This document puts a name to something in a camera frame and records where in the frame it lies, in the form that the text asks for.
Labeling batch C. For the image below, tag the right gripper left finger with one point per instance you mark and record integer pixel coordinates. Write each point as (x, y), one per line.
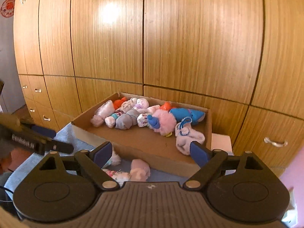
(91, 164)

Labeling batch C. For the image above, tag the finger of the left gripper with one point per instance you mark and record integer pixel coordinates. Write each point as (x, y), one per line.
(44, 131)

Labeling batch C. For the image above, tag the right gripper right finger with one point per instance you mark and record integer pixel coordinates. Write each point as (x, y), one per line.
(210, 163)

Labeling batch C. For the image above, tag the white sock teal band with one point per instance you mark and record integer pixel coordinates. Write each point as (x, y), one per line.
(114, 160)

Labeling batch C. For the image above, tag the white green patterned sock roll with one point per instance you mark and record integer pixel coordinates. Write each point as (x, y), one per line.
(119, 176)

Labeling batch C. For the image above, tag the pale pink sock roll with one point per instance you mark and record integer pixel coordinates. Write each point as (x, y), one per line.
(140, 171)

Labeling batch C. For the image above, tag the white sock blue trim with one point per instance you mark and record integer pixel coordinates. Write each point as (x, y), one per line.
(185, 134)

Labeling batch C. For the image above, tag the brown cardboard box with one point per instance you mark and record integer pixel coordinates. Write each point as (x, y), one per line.
(158, 151)

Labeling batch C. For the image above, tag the blue knitted sock roll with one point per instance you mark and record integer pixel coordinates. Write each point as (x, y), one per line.
(181, 113)

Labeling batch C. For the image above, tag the grey sock roll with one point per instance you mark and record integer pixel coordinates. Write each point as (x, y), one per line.
(127, 120)

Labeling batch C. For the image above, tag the shiny pink sock roll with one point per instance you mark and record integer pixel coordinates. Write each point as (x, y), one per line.
(102, 112)

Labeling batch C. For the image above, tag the fluffy pink sock ball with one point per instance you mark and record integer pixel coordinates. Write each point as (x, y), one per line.
(162, 122)

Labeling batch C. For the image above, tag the orange sock roll left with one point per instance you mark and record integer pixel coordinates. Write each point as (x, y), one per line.
(118, 103)

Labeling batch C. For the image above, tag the orange sock roll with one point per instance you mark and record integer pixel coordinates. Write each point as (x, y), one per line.
(167, 106)
(118, 103)

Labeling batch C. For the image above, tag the orange sock roll right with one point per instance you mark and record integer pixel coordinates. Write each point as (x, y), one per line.
(167, 106)

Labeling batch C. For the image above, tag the white lilac sock roll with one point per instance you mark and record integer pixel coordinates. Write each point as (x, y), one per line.
(139, 104)

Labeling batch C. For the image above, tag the wooden wardrobe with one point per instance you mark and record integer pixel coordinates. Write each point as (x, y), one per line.
(242, 59)

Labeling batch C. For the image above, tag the red round sticker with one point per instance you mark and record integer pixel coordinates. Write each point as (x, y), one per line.
(7, 8)

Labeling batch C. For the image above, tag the silver drawer handle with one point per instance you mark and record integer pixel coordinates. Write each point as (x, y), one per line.
(267, 140)

